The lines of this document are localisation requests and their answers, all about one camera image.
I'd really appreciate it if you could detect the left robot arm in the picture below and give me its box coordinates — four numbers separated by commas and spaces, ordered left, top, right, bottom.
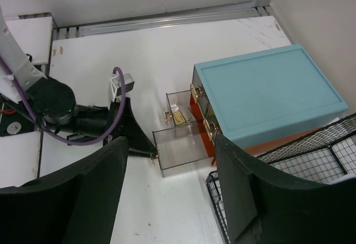
1, 17, 156, 157

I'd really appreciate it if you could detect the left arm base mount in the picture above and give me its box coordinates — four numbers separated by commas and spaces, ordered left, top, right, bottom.
1, 99, 34, 137

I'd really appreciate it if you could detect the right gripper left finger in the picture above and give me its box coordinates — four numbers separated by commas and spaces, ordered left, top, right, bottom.
1, 137, 128, 243

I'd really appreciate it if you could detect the black wire mesh organizer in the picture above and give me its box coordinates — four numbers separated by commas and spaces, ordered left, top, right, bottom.
206, 115, 355, 243

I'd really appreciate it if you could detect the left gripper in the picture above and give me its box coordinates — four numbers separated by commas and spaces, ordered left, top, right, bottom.
66, 97, 156, 157

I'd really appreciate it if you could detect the small beige eraser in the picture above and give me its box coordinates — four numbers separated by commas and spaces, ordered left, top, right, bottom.
172, 111, 187, 126

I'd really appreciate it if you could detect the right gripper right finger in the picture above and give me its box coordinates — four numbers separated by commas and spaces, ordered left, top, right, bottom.
215, 135, 355, 243

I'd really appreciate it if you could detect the aluminium rail frame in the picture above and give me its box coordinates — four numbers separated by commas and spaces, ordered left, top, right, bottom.
52, 0, 271, 40

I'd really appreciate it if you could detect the clear drawer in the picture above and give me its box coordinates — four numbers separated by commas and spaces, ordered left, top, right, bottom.
152, 121, 213, 177

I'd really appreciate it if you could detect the teal drawer box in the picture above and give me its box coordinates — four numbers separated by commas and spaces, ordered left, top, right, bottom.
190, 44, 349, 157

